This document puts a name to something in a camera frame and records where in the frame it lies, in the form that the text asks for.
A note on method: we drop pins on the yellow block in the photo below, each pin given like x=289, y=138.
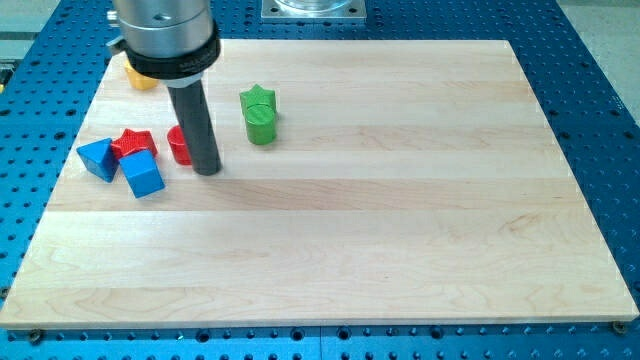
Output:
x=137, y=80

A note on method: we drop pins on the blue triangle block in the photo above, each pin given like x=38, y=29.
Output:
x=99, y=159

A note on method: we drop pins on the red star block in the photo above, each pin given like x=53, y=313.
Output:
x=131, y=142

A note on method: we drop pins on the blue cube block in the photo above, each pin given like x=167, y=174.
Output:
x=142, y=173

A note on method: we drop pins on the red cylinder block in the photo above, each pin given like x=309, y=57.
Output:
x=178, y=147

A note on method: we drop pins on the light wooden board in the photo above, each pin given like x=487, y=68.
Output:
x=410, y=182

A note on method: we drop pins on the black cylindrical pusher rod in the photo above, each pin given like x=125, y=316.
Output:
x=192, y=112

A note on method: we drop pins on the green cylinder block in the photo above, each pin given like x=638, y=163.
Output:
x=260, y=121

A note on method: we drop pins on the green star block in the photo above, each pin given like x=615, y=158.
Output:
x=257, y=95

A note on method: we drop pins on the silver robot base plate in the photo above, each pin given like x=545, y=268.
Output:
x=283, y=10

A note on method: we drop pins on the blue perforated metal table plate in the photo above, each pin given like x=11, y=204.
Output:
x=52, y=88

